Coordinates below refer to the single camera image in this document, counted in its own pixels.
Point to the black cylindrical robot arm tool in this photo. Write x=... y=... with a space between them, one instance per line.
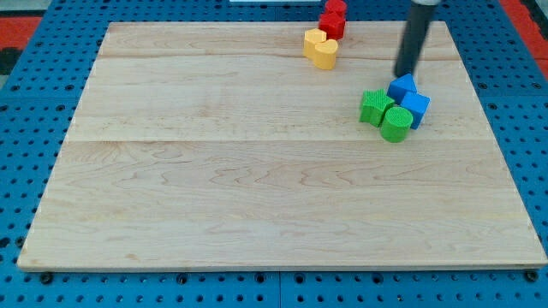
x=416 y=28

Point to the yellow heart block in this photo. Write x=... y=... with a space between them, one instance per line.
x=325 y=54

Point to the light wooden board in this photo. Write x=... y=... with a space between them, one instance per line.
x=217 y=146

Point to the green star block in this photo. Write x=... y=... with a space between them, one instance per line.
x=373 y=106

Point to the yellow hexagon block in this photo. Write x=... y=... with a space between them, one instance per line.
x=312 y=37

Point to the green cylinder block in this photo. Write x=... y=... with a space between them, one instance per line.
x=396 y=124

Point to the blue triangle block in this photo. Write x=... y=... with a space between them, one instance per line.
x=400 y=86

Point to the red pentagon block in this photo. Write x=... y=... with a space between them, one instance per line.
x=332 y=24

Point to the blue cube block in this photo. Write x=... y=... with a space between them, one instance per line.
x=417 y=105

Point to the red cylinder block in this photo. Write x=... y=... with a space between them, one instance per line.
x=338 y=7

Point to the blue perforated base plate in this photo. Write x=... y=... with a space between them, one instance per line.
x=40 y=95

